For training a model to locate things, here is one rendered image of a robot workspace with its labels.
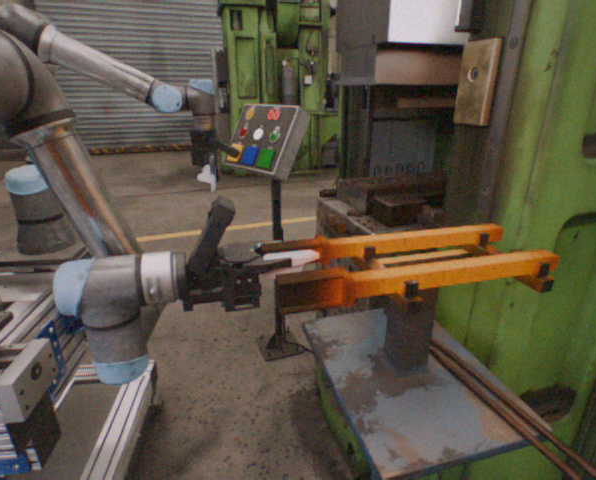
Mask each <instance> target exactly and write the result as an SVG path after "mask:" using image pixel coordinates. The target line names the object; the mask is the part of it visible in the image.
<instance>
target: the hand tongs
mask: <svg viewBox="0 0 596 480"><path fill-rule="evenodd" d="M431 344H432V345H434V346H435V347H437V348H438V349H440V350H441V351H443V352H444V353H445V354H447V355H448V356H449V357H450V358H451V359H452V360H453V361H454V362H456V363H457V364H458V365H459V366H460V367H462V368H464V369H465V370H466V371H467V372H469V373H470V374H471V375H472V376H473V377H475V378H476V379H477V380H478V381H479V382H480V383H482V384H483V386H484V387H485V388H487V389H488V390H489V391H490V392H491V393H492V394H494V395H495V396H496V397H497V398H498V399H500V400H501V401H503V402H504V403H505V404H507V405H508V406H509V407H510V408H511V409H513V410H514V411H515V412H516V413H517V414H518V415H519V416H520V417H521V418H522V419H523V420H524V421H526V422H527V423H528V424H529V425H530V426H532V427H533V428H534V429H535V430H536V431H537V432H539V433H540V434H541V435H542V436H543V437H545V438H546V439H547V440H548V441H549V442H552V443H553V444H554V445H555V446H556V447H558V448H559V449H560V450H561V451H562V452H563V453H564V454H565V455H566V456H567V457H568V458H569V459H571V460H572V461H573V462H574V463H575V464H577V465H578V466H579V467H580V468H581V469H582V470H584V471H585V472H586V473H587V474H588V475H590V476H591V477H592V478H593V479H594V480H596V469H595V468H594V467H592V466H591V465H590V464H589V463H588V462H586V461H585V460H584V459H583V458H581V457H580V456H579V455H578V454H577V453H575V452H574V451H573V450H572V449H571V448H569V447H568V446H567V445H566V444H563V443H562V441H561V440H559V439H558V438H557V437H556V436H555V435H553V434H552V433H551V432H550V431H548V430H547V429H546V428H545V427H544V426H542V425H541V424H540V423H539V422H538V421H536V420H535V419H534V418H533V417H531V416H530V415H529V414H528V413H527V412H525V411H524V410H523V409H522V408H521V407H519V406H518V404H517V403H516V402H513V401H512V400H511V399H509V398H508V397H507V396H506V395H505V394H503V393H502V392H501V391H500V390H498V389H497V388H496V387H495V386H494V385H492V384H491V383H490V382H489V381H488V380H486V379H485V378H484V377H483V376H482V375H481V374H480V373H479V372H478V371H476V370H475V369H474V368H471V367H470V366H469V365H468V364H467V363H465V362H464V361H463V360H462V359H460V358H459V357H458V356H457V355H456V354H454V353H453V352H452V351H450V349H449V348H447V347H446V346H444V345H443V344H441V343H440V342H438V341H437V340H435V339H434V338H432V337H431ZM431 344H430V349H429V351H430V352H431V354H432V355H433V356H434V357H435V358H436V359H437V360H438V361H439V362H440V363H441V364H443V365H444V366H445V367H446V368H448V369H449V370H450V372H451V373H453V374H454V375H455V376H456V377H457V378H458V379H459V380H460V381H461V382H463V383H464V384H465V385H466V386H467V387H468V388H469V389H470V390H471V391H473V392H474V393H475V394H476V395H477V396H478V397H479V398H480V399H481V400H483V401H484V402H485V403H486V404H487V405H488V406H489V407H490V408H492V409H493V410H494V411H495V412H496V413H497V414H498V415H499V416H501V417H502V418H503V419H504V420H505V421H506V422H507V423H508V424H509V425H511V426H512V427H513V428H514V429H515V430H516V431H517V432H518V433H519V434H521V436H522V437H523V438H525V439H526V440H527V441H529V442H530V443H531V444H532V445H533V446H534V447H535V448H536V449H537V450H539V451H540V452H541V453H542V454H543V455H544V456H545V457H546V458H547V459H549V460H550V461H551V462H552V463H553V464H554V465H555V466H556V467H558V468H559V469H560V470H561V471H562V472H563V473H564V474H565V475H566V476H567V477H568V478H569V479H570V480H583V479H582V478H581V477H580V476H579V475H578V474H577V473H575V472H574V471H573V470H572V469H571V468H570V467H568V466H567V465H566V464H565V462H564V461H563V460H561V459H560V458H559V457H558V456H557V455H556V454H555V453H553V452H552V451H551V450H550V449H549V448H548V447H546V446H545V445H544V444H543V443H542V442H541V441H540V440H537V439H536V438H535V437H534V436H533V435H532V434H530V433H529V432H528V431H527V430H526V429H525V428H523V427H522V426H521V425H520V423H519V422H518V421H516V420H515V419H514V418H513V417H512V416H511V415H510V414H508V413H507V412H506V411H505V410H504V409H503V408H502V407H500V406H499V405H498V404H497V403H496V402H495V401H492V400H491V399H490V398H489V397H488V396H487V395H485V394H484V393H483V391H482V390H481V389H480V388H478V387H477V386H476V385H475V384H474V383H473V382H472V381H470V380H469V379H468V378H467V377H466V376H465V375H464V374H462V373H461V372H460V371H459V370H458V369H457V368H454V367H453V366H452V365H451V364H450V362H449V361H447V360H446V359H445V358H444V357H443V356H442V355H441V354H440V353H439V352H438V351H437V350H436V349H435V348H434V347H433V346H432V345H431Z"/></svg>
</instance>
